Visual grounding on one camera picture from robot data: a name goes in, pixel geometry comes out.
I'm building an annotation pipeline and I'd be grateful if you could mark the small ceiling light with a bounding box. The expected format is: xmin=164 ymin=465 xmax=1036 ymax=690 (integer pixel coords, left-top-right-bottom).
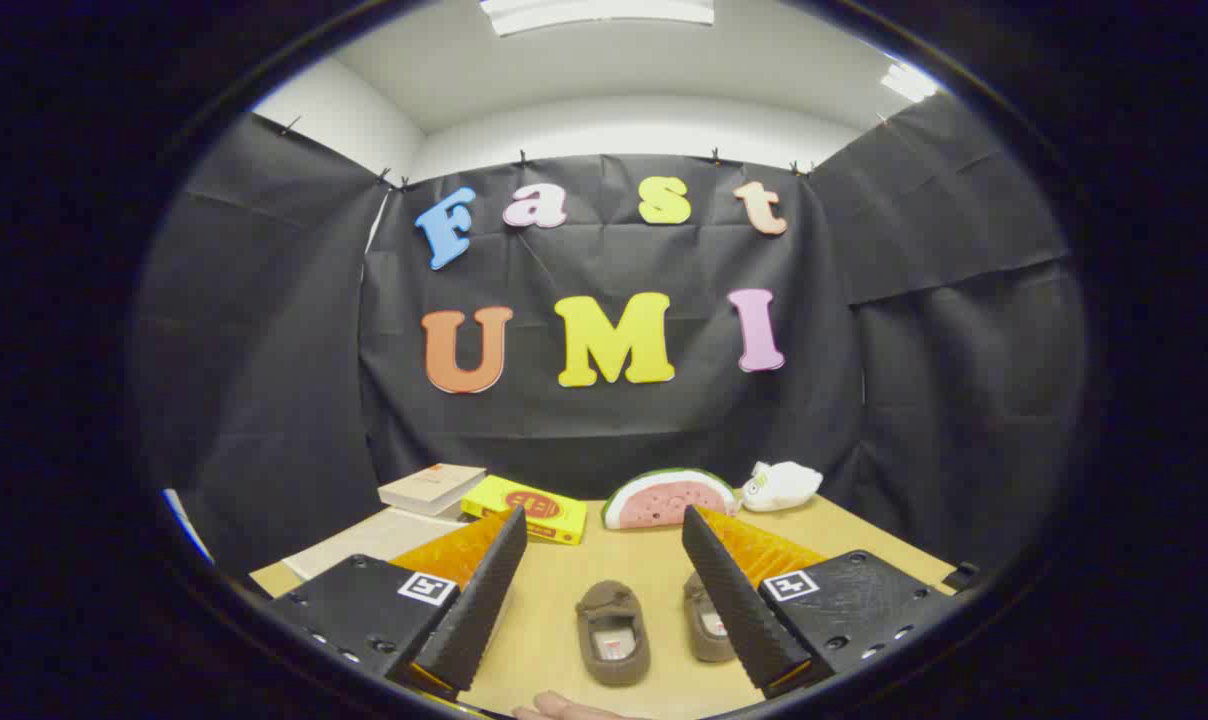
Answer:
xmin=879 ymin=62 xmax=940 ymax=103

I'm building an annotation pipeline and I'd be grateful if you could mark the white plush toy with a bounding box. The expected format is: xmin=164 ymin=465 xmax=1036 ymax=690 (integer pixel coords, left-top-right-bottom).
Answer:
xmin=741 ymin=461 xmax=824 ymax=513

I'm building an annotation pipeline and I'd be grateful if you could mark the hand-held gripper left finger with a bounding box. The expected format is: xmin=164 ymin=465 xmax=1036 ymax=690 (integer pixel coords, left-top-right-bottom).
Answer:
xmin=262 ymin=505 xmax=529 ymax=696

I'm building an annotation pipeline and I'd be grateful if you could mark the long ceiling light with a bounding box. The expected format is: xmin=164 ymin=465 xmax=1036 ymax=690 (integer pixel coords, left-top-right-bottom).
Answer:
xmin=479 ymin=0 xmax=715 ymax=37

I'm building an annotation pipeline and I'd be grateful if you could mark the black backdrop cloth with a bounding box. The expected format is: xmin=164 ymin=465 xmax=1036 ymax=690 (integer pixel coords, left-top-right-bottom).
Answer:
xmin=129 ymin=95 xmax=1090 ymax=576

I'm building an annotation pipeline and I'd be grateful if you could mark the watermelon slice plush toy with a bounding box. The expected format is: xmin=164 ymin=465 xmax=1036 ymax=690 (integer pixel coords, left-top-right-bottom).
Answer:
xmin=601 ymin=468 xmax=740 ymax=531

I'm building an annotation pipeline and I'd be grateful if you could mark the brown shoe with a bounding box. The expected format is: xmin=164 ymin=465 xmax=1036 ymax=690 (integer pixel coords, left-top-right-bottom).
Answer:
xmin=575 ymin=580 xmax=652 ymax=687
xmin=682 ymin=572 xmax=737 ymax=663

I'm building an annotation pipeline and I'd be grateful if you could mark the yellow book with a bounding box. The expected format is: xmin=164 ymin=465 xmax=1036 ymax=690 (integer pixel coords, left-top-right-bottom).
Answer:
xmin=461 ymin=475 xmax=588 ymax=546

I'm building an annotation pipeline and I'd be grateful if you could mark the beige book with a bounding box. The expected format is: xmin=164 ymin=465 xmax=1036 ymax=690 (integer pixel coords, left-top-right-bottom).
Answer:
xmin=378 ymin=463 xmax=487 ymax=517

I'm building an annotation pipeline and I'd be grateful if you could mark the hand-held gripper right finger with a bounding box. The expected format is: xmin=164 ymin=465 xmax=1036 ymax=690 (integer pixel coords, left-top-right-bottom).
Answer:
xmin=681 ymin=504 xmax=957 ymax=700

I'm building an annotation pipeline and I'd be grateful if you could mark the cream fabric storage box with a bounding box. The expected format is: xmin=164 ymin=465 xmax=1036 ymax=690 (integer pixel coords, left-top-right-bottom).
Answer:
xmin=282 ymin=507 xmax=470 ymax=581

